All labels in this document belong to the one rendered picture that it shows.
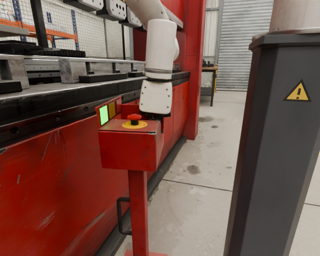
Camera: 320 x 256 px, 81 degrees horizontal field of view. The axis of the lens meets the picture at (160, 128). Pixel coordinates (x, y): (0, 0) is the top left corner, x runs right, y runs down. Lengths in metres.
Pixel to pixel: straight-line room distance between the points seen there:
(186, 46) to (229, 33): 5.63
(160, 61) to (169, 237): 0.99
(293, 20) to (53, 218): 0.80
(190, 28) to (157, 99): 1.87
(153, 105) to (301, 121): 0.38
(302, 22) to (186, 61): 1.92
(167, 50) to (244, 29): 7.46
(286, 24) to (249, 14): 7.56
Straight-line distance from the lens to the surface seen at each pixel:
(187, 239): 1.25
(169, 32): 0.57
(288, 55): 0.49
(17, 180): 0.59
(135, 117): 0.52
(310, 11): 0.53
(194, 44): 2.37
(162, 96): 0.58
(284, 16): 0.54
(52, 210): 0.69
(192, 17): 2.42
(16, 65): 0.70
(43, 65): 1.07
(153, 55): 0.57
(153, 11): 0.66
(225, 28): 7.97
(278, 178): 0.57
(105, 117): 0.55
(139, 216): 0.74
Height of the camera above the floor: 0.94
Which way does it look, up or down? 18 degrees down
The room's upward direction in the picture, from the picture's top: straight up
